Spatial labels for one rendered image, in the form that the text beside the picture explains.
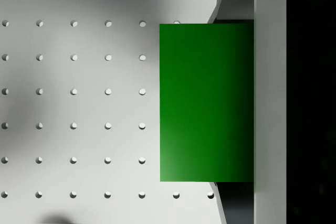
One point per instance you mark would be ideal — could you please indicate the puzzle cube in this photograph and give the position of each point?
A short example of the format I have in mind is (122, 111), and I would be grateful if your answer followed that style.
(204, 103)

